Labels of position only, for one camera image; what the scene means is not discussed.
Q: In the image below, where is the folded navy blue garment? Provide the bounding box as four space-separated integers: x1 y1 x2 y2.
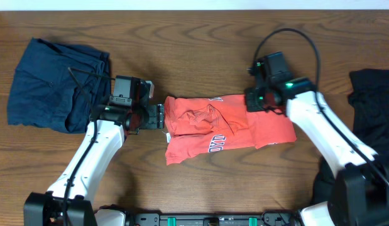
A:
7 38 111 134

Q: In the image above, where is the red orange t-shirt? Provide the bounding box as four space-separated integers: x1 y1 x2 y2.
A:
164 94 297 165

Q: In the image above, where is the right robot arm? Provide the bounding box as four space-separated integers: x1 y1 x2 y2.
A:
245 52 389 225

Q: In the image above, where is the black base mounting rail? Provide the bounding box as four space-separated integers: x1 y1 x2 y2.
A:
125 210 302 226

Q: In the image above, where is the black garment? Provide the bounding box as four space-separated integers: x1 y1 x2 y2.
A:
312 68 389 205

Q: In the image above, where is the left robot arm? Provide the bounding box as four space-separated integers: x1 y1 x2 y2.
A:
23 76 164 225

